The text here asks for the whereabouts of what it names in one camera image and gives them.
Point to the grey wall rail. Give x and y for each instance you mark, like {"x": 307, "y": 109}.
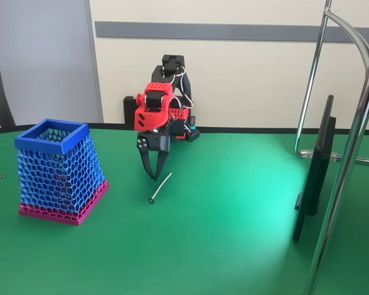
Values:
{"x": 233, "y": 32}

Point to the chrome tube stand frame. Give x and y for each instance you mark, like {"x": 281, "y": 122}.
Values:
{"x": 349, "y": 163}

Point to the green table cloth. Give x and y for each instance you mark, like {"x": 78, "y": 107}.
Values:
{"x": 203, "y": 246}

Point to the black flat monitor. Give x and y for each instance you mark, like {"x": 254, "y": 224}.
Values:
{"x": 316, "y": 178}

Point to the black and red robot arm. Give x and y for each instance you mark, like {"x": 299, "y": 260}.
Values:
{"x": 153, "y": 116}

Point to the white thin stick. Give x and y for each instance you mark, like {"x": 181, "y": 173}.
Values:
{"x": 150, "y": 200}

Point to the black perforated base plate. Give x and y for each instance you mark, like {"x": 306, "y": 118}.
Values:
{"x": 193, "y": 135}

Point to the dark chair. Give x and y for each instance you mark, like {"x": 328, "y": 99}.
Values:
{"x": 0, "y": 98}

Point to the blue and pink lattice basket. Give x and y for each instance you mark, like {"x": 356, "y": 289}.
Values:
{"x": 40, "y": 146}

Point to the black plastic tool case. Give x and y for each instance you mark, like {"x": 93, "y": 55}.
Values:
{"x": 129, "y": 110}

